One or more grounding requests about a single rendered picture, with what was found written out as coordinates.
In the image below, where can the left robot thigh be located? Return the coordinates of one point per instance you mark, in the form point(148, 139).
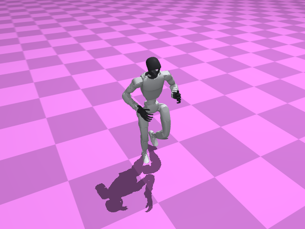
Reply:
point(165, 120)

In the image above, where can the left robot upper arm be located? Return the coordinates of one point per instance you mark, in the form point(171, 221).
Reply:
point(168, 77)

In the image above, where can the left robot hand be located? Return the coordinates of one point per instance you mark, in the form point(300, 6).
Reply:
point(177, 96)

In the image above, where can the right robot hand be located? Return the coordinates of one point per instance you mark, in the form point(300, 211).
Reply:
point(144, 114)

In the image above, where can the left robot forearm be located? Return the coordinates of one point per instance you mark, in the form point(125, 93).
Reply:
point(174, 89)

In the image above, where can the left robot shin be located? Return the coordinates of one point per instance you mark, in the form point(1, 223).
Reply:
point(157, 135)

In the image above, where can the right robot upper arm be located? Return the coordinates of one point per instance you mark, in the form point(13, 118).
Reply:
point(136, 83)

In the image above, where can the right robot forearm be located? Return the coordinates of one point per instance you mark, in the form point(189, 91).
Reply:
point(130, 101)

